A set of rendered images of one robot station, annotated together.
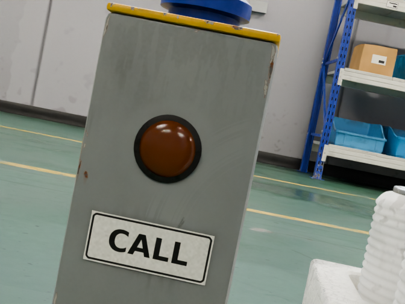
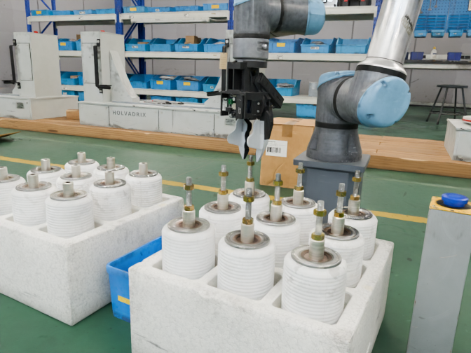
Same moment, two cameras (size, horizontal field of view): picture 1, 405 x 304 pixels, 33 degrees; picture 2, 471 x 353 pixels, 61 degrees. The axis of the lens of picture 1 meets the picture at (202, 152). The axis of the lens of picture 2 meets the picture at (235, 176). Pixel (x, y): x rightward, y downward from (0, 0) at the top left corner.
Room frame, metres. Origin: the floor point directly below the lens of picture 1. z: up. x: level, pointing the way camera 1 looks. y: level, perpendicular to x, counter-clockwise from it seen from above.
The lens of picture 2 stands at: (1.05, -0.06, 0.52)
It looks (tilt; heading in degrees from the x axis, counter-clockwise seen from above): 14 degrees down; 204
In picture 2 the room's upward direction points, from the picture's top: 2 degrees clockwise
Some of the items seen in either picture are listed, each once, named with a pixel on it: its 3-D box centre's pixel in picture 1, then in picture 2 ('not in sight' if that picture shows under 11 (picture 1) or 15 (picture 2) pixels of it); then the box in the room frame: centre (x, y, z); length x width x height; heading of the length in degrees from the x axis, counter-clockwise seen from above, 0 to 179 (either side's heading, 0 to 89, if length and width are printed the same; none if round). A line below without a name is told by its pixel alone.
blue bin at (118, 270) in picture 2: not in sight; (168, 269); (0.31, -0.56, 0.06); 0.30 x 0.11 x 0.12; 175
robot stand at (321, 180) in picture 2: not in sight; (328, 207); (-0.07, -0.26, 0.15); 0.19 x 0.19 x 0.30; 2
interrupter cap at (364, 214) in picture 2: not in sight; (352, 213); (0.25, -0.16, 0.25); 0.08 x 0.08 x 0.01
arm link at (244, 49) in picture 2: not in sight; (251, 51); (0.24, -0.39, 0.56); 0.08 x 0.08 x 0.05
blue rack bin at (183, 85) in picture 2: not in sight; (194, 83); (-4.26, -3.15, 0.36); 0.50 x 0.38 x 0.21; 3
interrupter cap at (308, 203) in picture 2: not in sight; (298, 202); (0.24, -0.27, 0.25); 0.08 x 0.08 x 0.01
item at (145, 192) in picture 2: not in sight; (144, 206); (0.20, -0.71, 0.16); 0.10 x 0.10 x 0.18
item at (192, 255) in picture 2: not in sight; (188, 271); (0.46, -0.41, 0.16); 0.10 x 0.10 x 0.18
